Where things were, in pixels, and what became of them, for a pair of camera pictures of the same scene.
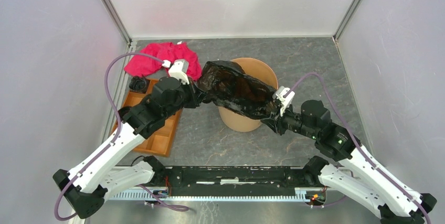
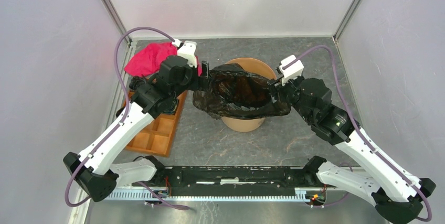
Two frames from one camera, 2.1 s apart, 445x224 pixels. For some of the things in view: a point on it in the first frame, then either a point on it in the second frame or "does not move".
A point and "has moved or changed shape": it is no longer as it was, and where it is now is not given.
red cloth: x=142 y=66 does not move
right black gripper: x=275 y=121 -> x=276 y=86
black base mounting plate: x=214 y=181 does not move
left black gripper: x=197 y=95 -> x=202 y=83
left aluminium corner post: x=109 y=6 does not move
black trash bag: x=225 y=84 has moved or changed shape
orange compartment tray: x=159 y=141 does not move
